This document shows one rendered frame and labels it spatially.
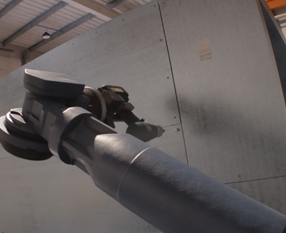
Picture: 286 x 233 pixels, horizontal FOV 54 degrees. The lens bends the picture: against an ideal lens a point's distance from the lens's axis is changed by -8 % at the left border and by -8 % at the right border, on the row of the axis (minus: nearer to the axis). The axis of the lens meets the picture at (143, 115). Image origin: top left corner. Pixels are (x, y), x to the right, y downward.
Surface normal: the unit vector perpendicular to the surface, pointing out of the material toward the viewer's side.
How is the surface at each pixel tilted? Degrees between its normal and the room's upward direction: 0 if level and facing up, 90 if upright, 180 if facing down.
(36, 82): 106
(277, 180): 90
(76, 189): 90
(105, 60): 90
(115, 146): 52
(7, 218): 90
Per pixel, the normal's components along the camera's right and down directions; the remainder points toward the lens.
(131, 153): -0.05, -0.76
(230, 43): -0.55, -0.01
